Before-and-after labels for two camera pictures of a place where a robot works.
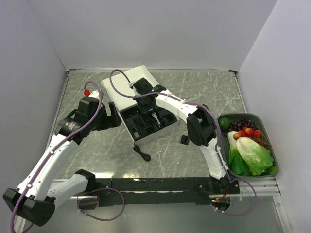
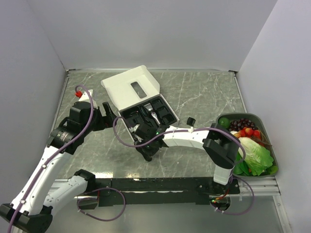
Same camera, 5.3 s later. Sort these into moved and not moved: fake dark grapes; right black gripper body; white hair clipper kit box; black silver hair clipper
Moved: right black gripper body
Not moved: white hair clipper kit box; black silver hair clipper; fake dark grapes
